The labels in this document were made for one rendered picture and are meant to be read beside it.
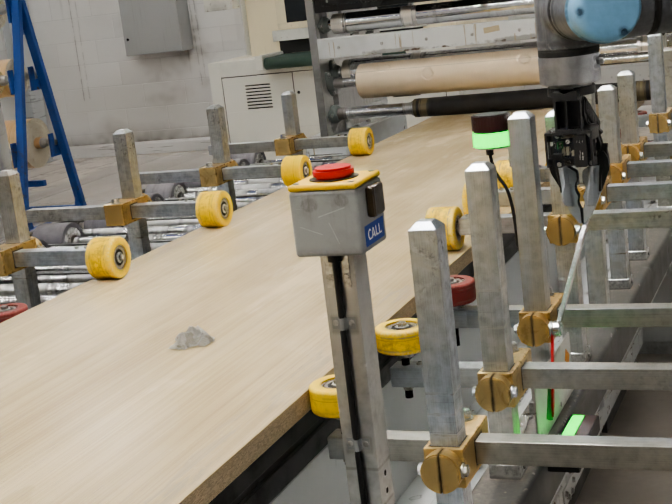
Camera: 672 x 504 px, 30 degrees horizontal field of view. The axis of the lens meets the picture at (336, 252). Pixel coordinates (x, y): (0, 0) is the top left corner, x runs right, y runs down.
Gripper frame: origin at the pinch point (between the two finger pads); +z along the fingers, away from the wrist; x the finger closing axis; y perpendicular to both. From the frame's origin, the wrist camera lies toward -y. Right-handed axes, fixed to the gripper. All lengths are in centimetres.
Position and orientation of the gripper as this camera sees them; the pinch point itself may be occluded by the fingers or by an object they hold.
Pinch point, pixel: (583, 213)
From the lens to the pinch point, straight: 196.6
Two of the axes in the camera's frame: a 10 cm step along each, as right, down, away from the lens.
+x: 9.2, -0.3, -3.8
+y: -3.6, 2.4, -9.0
